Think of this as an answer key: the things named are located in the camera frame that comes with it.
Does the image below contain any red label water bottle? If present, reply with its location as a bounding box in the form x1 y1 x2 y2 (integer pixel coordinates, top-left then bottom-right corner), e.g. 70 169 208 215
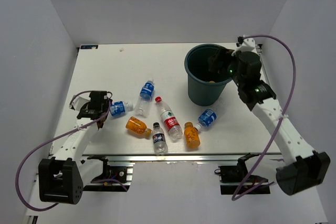
155 97 183 142

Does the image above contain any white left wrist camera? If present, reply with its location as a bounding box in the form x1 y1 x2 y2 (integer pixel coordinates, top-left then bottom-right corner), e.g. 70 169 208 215
69 96 89 111

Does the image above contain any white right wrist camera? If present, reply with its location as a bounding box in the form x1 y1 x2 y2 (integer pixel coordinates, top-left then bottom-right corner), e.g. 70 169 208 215
232 36 256 56

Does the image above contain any tall blue label water bottle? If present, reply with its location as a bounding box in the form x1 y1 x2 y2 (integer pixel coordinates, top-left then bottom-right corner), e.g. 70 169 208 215
134 79 154 118

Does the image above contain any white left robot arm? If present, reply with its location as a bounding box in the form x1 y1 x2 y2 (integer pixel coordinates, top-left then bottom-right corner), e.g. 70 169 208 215
38 91 112 205

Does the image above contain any blue sticker left corner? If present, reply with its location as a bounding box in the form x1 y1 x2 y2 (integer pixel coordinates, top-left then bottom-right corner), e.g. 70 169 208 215
80 45 98 50

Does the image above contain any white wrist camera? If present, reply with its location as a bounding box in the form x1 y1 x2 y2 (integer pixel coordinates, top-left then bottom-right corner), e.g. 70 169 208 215
232 36 256 56
69 96 89 111

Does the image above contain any small blue label bottle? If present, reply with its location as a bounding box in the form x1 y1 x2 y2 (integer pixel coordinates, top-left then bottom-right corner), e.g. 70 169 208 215
110 101 133 117

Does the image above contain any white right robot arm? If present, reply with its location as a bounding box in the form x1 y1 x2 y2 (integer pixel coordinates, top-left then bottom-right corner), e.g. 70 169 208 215
208 47 330 196

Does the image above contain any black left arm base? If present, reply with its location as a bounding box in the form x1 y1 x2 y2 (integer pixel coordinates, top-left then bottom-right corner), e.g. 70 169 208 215
79 155 132 192

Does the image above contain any pepsi bottle black cap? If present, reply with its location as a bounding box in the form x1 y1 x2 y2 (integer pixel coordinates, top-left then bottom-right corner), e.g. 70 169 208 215
152 122 168 155

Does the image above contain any aluminium table front rail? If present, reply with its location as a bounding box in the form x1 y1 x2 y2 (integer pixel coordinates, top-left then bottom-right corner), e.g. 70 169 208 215
78 152 280 164

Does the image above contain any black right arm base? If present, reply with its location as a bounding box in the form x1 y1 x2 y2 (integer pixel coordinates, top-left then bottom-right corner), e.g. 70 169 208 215
214 153 270 195

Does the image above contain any dark green plastic bin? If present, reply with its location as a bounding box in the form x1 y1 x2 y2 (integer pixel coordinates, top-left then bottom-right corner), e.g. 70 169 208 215
184 44 232 106

